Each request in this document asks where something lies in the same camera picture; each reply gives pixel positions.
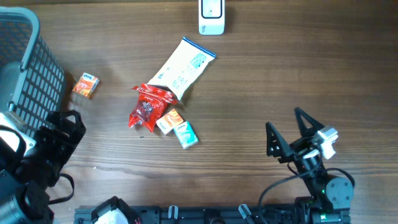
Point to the red candy bar wrapper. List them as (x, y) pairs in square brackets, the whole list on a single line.
[(155, 92)]

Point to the white barcode scanner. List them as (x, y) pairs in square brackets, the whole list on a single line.
[(211, 17)]

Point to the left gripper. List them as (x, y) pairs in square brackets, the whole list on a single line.
[(65, 145)]

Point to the red snack bag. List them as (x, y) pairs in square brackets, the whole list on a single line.
[(146, 112)]

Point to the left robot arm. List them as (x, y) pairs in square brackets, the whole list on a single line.
[(23, 202)]

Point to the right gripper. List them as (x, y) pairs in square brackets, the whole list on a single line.
[(285, 152)]

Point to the orange tissue pack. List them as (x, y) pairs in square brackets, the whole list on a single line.
[(86, 85), (169, 121)]

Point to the grey plastic shopping basket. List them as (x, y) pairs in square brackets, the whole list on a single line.
[(32, 81)]

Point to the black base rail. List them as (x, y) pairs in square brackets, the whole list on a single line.
[(217, 214)]

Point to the teal tissue pack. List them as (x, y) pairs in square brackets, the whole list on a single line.
[(185, 134)]

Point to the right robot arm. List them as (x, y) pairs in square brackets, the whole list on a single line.
[(330, 195)]

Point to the cream snack pouch blue seal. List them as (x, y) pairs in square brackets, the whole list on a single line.
[(184, 66)]

